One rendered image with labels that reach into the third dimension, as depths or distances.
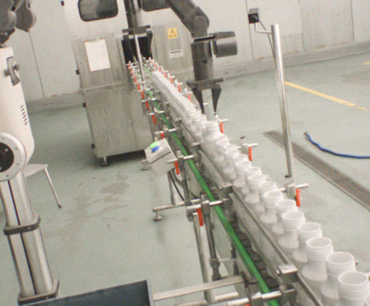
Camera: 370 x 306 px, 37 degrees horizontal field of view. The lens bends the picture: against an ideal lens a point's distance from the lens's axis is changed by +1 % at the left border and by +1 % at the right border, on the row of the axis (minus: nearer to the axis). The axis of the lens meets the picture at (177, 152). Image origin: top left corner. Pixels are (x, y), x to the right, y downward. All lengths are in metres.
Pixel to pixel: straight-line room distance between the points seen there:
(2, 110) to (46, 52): 9.79
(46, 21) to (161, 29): 5.78
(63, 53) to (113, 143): 5.63
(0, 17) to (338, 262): 1.06
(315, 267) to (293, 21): 11.27
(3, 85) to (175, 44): 4.34
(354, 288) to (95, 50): 5.31
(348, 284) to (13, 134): 1.22
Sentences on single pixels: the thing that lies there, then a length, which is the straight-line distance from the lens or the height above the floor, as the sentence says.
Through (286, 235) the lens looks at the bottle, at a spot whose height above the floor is 1.13.
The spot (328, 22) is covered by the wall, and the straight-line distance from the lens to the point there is 12.30.
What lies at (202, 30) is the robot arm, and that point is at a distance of 1.52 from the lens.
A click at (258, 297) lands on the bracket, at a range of 0.87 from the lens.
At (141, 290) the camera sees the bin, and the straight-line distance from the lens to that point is 1.30.
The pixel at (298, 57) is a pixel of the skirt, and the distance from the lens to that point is 12.08.
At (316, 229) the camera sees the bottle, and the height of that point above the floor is 1.16.
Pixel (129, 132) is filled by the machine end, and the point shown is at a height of 0.34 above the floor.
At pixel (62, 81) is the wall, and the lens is 11.51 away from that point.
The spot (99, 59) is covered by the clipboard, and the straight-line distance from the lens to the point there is 5.90.
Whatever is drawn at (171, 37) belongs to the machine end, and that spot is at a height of 1.26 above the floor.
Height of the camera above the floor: 1.52
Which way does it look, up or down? 14 degrees down
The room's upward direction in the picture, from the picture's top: 10 degrees counter-clockwise
